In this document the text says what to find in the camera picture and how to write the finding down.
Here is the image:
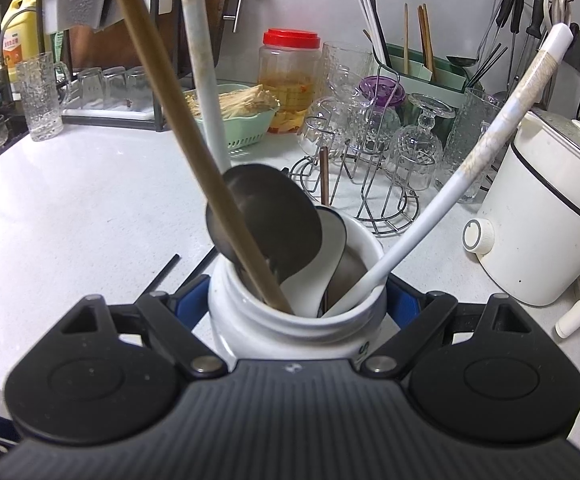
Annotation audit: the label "textured glass pitcher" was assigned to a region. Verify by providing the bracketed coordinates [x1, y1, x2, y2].
[442, 87, 506, 204]

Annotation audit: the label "black dish rack frame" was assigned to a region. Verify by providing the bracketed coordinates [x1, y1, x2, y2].
[35, 0, 193, 133]

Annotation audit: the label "green cutlery caddy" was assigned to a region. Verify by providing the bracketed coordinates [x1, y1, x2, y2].
[385, 44, 471, 92]

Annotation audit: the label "brown wooden cutting board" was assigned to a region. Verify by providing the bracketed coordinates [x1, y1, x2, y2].
[67, 0, 233, 68]

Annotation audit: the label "purple lidded glass jar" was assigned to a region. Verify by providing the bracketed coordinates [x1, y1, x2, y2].
[357, 75, 405, 136]

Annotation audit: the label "pile of pale dried noodles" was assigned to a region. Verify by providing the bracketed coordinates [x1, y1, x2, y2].
[185, 85, 278, 121]

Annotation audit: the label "white ceramic jar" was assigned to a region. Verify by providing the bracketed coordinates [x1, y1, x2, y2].
[207, 217, 388, 361]

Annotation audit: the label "row of hanging black-handled utensils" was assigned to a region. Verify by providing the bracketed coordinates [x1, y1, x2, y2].
[475, 0, 551, 106]

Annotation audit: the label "grey-white cutting board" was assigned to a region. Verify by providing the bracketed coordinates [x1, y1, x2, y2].
[101, 0, 131, 27]

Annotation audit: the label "white electric cooker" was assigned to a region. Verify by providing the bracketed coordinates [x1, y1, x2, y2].
[461, 106, 580, 308]

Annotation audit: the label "embossed steel cutting board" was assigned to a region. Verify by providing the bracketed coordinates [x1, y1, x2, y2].
[67, 0, 110, 28]

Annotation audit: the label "wooden chopstick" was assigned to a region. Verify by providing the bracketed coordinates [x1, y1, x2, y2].
[104, 0, 296, 317]

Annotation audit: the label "clear glass cup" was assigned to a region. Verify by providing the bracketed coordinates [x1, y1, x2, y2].
[297, 97, 351, 161]

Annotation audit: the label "white black-rimmed ceramic spoon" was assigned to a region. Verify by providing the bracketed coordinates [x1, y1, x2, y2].
[280, 206, 349, 317]

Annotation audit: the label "black chopstick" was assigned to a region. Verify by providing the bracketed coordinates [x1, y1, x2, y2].
[150, 254, 181, 293]
[185, 250, 218, 286]

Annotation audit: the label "white-handled scissors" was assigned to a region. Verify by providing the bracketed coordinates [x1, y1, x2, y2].
[542, 0, 573, 28]

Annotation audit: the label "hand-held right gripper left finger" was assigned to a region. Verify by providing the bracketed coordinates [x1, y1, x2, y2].
[60, 275, 231, 376]

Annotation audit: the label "tall textured glass tumbler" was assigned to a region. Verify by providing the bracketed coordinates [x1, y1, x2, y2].
[16, 51, 65, 142]

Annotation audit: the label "crystal stemmed goblet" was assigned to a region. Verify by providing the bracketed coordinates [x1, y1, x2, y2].
[392, 92, 456, 192]

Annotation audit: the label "glass pot lid white knob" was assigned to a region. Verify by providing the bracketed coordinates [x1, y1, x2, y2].
[530, 105, 580, 166]

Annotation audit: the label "yellow detergent bottle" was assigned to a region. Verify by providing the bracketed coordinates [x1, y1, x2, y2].
[0, 0, 42, 86]

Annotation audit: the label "clear jar with red lid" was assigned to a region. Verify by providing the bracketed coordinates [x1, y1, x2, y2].
[257, 29, 322, 135]

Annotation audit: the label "mint green plastic basket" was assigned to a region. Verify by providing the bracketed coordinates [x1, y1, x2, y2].
[184, 85, 281, 150]

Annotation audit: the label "bunch of assorted upright chopsticks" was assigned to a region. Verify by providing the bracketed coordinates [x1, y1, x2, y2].
[354, 0, 436, 81]

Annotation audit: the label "chrome wire glass rack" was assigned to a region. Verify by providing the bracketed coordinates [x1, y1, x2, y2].
[287, 62, 421, 237]

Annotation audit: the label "copper long-handled spoon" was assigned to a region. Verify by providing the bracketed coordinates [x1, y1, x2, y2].
[319, 147, 331, 207]

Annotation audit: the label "white chopstick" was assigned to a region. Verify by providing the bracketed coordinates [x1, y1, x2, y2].
[176, 0, 233, 173]
[320, 22, 573, 318]

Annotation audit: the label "large steel spoon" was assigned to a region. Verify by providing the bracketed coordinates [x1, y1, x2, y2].
[205, 163, 323, 286]

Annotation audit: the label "wide textured glass tumbler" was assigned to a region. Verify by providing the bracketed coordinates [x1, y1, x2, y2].
[320, 41, 375, 111]

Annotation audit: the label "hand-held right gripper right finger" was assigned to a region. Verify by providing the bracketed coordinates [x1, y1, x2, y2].
[360, 274, 538, 378]

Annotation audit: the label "small clear glass tumbler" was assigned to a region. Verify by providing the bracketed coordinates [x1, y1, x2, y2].
[101, 66, 128, 108]
[75, 67, 105, 108]
[125, 66, 151, 108]

